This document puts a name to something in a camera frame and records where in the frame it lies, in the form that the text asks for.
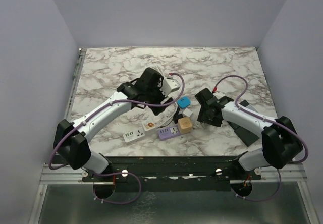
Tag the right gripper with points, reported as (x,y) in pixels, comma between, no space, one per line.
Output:
(203,116)

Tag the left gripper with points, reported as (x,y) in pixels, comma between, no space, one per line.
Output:
(162,97)

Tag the small white charger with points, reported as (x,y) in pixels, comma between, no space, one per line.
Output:
(187,113)

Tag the blue charger plug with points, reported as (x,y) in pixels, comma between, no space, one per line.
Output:
(183,102)

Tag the beige cube socket adapter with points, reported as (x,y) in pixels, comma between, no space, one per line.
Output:
(185,125)

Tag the white cube socket adapter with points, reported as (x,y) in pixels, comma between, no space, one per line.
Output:
(148,126)

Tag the white power strip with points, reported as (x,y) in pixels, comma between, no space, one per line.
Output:
(134,135)

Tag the purple power strip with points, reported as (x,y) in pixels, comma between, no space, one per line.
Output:
(167,133)

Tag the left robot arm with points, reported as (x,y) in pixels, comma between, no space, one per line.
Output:
(72,138)

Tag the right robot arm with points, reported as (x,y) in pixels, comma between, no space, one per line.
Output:
(279,139)

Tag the grey rectangular block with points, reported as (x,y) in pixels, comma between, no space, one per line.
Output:
(251,108)

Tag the black flat pad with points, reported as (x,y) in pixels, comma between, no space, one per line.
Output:
(247,137)

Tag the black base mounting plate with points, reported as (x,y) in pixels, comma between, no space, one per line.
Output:
(172,174)

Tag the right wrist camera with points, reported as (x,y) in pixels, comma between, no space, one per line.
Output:
(219,94)

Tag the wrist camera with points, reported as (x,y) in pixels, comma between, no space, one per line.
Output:
(169,86)
(219,94)

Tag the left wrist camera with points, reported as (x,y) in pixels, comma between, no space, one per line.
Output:
(169,86)

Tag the black charger with cable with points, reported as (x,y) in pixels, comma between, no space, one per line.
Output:
(177,115)

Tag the aluminium frame rail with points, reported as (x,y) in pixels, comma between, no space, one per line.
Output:
(67,175)

